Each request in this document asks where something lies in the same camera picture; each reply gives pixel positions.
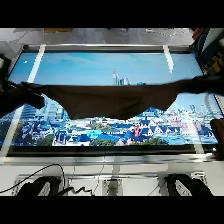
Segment heap of clothes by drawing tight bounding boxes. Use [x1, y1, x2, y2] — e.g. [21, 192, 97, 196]
[191, 27, 224, 78]

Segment dark brown garment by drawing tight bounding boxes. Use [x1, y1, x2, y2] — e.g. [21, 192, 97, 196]
[209, 117, 224, 152]

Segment black cable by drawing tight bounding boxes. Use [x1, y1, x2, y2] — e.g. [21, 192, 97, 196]
[0, 162, 67, 195]
[59, 185, 96, 197]

